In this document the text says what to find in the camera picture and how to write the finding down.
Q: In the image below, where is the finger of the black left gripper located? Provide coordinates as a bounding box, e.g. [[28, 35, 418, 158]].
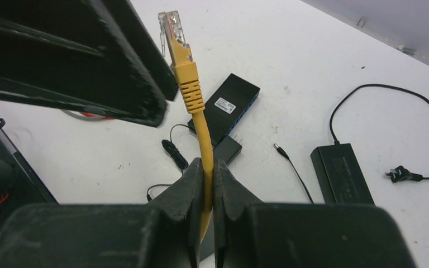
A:
[[0, 1, 178, 127]]

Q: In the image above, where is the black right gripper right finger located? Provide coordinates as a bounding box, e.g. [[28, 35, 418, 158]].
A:
[[213, 160, 416, 267]]

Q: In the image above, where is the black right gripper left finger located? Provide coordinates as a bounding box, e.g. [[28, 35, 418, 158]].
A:
[[0, 158, 203, 267]]

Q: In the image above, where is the thin black plug cable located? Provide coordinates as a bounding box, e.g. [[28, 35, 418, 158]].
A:
[[273, 143, 315, 205]]

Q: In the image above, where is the black power adapter brick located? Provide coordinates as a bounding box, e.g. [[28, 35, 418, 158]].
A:
[[311, 143, 375, 205]]

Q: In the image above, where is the black bundled adapter cable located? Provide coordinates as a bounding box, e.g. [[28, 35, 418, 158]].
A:
[[146, 123, 195, 202]]

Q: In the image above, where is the small black wall adapter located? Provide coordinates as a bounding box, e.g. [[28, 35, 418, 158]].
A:
[[213, 136, 242, 165]]

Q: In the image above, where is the small black labelled switch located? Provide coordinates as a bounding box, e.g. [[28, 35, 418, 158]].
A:
[[204, 73, 260, 147]]

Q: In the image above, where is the black adapter mains cord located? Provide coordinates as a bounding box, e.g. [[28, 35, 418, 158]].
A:
[[329, 83, 429, 184]]

